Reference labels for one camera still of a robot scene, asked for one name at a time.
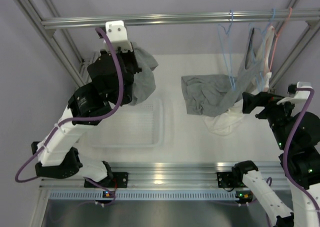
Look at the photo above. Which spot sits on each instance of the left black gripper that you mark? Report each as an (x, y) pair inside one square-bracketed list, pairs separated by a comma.
[(130, 55)]

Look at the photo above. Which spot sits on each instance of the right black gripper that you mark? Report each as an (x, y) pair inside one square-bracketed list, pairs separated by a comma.
[(250, 101)]

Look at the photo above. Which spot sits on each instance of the grey tank top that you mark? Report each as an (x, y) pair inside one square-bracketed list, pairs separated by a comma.
[(212, 95), (144, 82)]

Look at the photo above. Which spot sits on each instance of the blue wire hanger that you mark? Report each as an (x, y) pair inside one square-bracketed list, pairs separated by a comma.
[(261, 81), (226, 48)]

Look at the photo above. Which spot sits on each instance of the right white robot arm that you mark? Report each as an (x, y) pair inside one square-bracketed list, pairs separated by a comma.
[(297, 132)]

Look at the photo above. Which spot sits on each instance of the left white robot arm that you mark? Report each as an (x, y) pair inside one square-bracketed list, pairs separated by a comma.
[(111, 86)]

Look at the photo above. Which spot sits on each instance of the white tank top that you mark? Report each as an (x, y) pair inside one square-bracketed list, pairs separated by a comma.
[(227, 122)]

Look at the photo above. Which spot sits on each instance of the white plastic basket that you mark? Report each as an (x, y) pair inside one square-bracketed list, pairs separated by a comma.
[(139, 126)]

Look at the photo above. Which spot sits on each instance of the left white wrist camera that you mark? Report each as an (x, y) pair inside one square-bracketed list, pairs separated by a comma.
[(118, 36)]

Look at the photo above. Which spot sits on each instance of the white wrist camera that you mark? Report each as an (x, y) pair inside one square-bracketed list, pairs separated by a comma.
[(296, 96), (118, 36)]

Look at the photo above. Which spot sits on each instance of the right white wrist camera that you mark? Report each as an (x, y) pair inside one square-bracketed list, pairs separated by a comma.
[(296, 96)]

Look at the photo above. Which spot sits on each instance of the pink wire hanger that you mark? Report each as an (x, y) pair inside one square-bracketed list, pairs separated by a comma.
[(277, 37)]

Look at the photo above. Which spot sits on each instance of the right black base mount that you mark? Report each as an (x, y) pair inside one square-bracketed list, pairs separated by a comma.
[(228, 180)]

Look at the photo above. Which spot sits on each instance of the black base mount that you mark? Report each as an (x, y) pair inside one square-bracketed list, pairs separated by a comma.
[(105, 180), (228, 180)]

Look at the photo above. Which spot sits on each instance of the right aluminium frame post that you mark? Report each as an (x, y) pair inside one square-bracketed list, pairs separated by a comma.
[(294, 41)]

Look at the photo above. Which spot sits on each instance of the aluminium frame post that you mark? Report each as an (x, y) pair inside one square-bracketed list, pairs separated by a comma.
[(294, 41), (58, 41)]

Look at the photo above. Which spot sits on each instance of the aluminium top rail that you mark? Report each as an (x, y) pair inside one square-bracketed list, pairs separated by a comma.
[(250, 16)]

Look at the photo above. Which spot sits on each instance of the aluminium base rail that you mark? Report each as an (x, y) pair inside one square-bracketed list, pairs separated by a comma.
[(173, 176)]

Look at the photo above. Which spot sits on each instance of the left aluminium frame post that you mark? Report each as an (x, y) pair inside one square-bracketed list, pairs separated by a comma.
[(58, 41)]

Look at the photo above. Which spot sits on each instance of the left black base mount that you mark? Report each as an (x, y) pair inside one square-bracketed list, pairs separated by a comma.
[(105, 180)]

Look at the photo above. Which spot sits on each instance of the white slotted cable duct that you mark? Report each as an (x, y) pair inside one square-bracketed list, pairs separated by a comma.
[(144, 195)]

